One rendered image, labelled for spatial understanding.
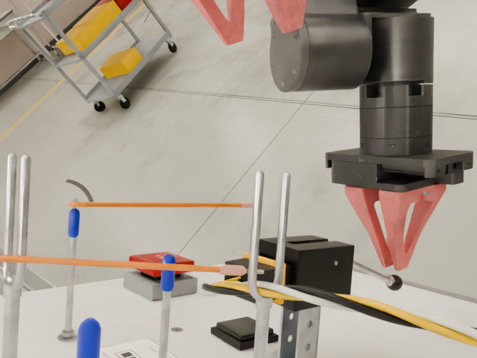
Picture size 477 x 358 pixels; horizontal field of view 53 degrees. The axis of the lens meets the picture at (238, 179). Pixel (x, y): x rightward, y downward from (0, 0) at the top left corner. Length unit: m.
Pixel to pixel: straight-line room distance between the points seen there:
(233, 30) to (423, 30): 0.15
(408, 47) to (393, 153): 0.08
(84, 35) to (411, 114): 3.86
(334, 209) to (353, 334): 1.60
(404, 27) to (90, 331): 0.30
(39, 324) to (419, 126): 0.34
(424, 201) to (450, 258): 1.31
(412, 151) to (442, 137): 1.73
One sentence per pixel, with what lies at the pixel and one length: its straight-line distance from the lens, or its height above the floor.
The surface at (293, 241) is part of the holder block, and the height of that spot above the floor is 1.16.
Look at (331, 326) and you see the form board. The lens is 0.46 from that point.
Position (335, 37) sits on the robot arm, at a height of 1.24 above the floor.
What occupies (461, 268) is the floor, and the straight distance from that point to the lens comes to 1.70.
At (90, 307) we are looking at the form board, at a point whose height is 1.15.
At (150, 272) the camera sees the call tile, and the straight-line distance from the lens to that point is 0.49.
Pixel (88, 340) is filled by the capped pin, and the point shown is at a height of 1.30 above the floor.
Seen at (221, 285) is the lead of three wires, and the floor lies 1.24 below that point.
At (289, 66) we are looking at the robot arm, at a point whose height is 1.24.
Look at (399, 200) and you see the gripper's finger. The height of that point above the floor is 1.12.
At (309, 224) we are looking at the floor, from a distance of 2.04.
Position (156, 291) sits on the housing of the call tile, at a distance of 0.48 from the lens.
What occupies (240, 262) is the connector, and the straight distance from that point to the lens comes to 0.31.
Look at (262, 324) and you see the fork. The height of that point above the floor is 1.23.
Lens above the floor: 1.40
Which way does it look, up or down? 34 degrees down
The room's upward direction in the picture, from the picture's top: 38 degrees counter-clockwise
